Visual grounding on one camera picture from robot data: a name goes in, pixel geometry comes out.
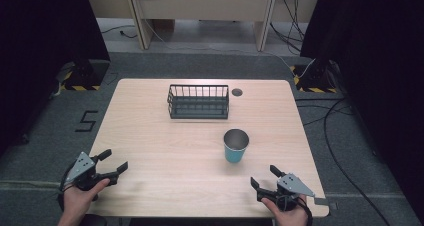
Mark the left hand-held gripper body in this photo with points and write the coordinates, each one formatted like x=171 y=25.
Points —
x=81 y=167

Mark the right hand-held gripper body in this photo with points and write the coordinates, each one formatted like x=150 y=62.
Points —
x=293 y=185

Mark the person's right hand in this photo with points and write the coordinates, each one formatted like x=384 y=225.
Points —
x=290 y=217

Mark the blue cup with metal inside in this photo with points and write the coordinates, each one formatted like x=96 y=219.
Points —
x=235 y=154

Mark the black stand base striped tape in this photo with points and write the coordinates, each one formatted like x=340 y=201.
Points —
x=88 y=76
x=316 y=77

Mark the person's left hand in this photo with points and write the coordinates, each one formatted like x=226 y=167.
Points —
x=78 y=201

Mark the dark curtain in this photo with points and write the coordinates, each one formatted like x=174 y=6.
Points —
x=40 y=52
x=376 y=69

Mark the beige wooden desk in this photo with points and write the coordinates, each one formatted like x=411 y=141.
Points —
x=203 y=6

